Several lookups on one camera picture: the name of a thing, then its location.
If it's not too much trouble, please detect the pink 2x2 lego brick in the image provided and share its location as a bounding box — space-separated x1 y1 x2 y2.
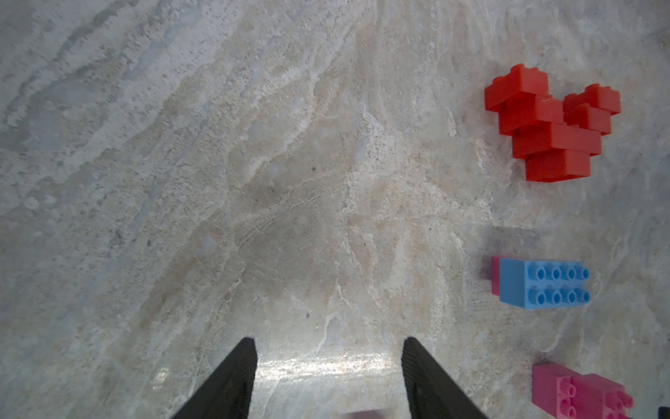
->
573 374 634 419
532 363 578 418
491 256 518 300

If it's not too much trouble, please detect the blue 2x4 lego brick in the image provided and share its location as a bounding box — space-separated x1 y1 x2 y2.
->
497 258 591 311

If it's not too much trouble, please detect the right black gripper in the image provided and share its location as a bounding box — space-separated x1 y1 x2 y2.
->
658 406 670 419

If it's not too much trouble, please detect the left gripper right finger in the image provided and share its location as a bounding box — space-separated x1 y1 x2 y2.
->
401 337 486 419

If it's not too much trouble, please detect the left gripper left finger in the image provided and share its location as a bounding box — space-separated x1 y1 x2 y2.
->
173 337 258 419

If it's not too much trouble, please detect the red 2x2 lego brick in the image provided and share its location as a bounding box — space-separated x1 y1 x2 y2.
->
525 150 591 183
563 84 621 135
484 64 550 113
498 94 565 136

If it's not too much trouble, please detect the red 2x4 lego brick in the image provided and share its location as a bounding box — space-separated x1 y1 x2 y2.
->
512 122 602 160

